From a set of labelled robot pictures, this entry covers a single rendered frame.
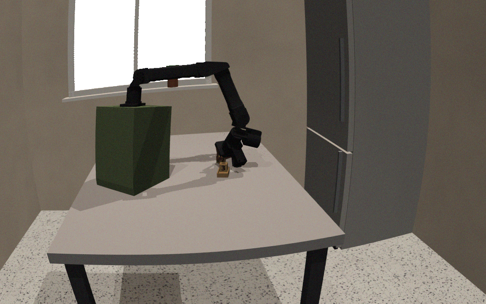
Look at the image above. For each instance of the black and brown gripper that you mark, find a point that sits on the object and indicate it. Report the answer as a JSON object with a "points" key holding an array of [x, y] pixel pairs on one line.
{"points": [[219, 150]]}

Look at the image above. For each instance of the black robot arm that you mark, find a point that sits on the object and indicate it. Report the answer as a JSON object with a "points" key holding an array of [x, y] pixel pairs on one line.
{"points": [[238, 113]]}

